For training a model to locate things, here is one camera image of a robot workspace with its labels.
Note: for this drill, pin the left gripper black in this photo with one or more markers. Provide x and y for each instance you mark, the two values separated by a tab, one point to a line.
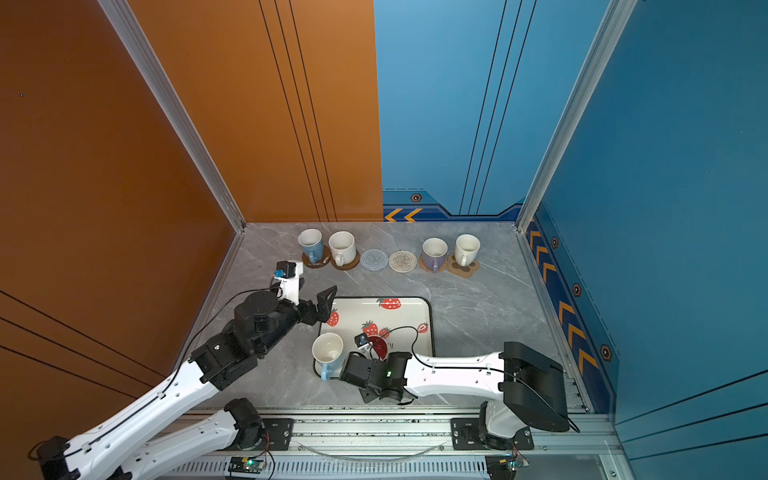
322	312

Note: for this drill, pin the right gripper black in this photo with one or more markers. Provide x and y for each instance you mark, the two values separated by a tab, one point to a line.
366	397

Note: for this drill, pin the red interior mug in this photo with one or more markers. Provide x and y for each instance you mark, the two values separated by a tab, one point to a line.
378	347

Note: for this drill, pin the light blue mug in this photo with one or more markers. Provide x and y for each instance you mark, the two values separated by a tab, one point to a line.
328	351

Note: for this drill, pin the dark brown wooden round coaster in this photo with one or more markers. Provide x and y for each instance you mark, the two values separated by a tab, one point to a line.
320	263

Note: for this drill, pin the light brown wooden round coaster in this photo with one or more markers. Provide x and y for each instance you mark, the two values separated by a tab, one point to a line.
348	266

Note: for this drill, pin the white speckled mug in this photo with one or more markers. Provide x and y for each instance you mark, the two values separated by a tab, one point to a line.
343	244

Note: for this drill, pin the grey woven rope coaster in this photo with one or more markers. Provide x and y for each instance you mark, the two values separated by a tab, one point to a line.
374	260

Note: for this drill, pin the multicolour woven rope coaster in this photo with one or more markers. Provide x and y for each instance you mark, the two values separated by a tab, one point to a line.
402	261

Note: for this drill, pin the woven rattan round coaster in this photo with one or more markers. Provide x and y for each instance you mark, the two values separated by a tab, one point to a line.
429	269

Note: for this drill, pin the purple handled mug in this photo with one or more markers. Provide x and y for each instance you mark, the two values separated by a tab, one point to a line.
434	251

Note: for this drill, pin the paw shaped wooden coaster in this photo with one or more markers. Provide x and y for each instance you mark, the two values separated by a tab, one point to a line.
462	271

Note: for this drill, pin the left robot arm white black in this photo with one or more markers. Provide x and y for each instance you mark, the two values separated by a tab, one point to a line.
125	446

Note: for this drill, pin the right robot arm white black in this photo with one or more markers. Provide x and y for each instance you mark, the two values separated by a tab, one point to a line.
521	389

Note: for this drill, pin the white strawberry tray black rim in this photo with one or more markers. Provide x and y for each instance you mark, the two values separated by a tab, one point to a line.
405	323

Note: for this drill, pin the right green circuit board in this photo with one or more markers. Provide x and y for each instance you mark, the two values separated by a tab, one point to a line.
505	467

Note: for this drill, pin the green circuit board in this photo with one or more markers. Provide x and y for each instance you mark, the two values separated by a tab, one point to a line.
505	467
246	467

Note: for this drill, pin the left green circuit board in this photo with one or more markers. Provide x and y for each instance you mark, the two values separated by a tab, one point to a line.
246	467

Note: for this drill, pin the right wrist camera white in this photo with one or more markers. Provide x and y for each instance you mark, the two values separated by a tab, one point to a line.
362	342

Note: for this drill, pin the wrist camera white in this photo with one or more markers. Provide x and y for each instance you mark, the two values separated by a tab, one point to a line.
288	279
362	342

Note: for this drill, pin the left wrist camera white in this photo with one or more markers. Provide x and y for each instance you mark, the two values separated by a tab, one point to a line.
288	279

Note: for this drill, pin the aluminium front rail frame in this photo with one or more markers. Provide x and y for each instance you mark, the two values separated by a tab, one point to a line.
414	445

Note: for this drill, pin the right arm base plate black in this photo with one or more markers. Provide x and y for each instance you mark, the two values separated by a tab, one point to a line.
470	434

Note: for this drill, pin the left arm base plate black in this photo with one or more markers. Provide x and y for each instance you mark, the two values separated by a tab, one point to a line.
276	434

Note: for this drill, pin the left aluminium corner post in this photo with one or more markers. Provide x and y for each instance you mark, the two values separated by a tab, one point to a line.
126	25

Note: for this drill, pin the aluminium corner post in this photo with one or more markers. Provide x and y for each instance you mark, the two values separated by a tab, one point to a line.
126	25
610	30

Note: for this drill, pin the right aluminium corner post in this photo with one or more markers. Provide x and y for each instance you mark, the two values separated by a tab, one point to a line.
610	30

